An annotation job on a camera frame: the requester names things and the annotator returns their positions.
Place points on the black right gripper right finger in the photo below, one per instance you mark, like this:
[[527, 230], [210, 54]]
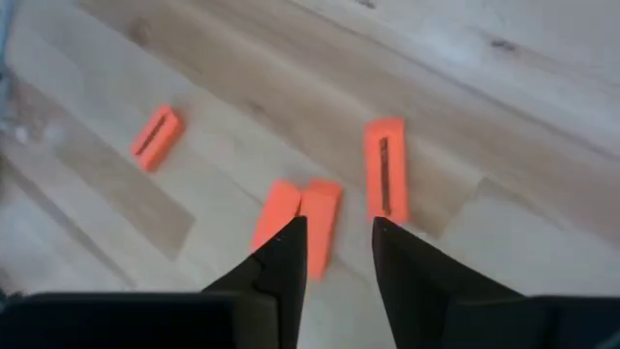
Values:
[[412, 291]]

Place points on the orange eraser block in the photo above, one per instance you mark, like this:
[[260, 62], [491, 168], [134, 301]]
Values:
[[396, 169], [276, 213], [322, 228], [169, 140]]

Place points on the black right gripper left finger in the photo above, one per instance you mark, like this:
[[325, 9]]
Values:
[[286, 271]]

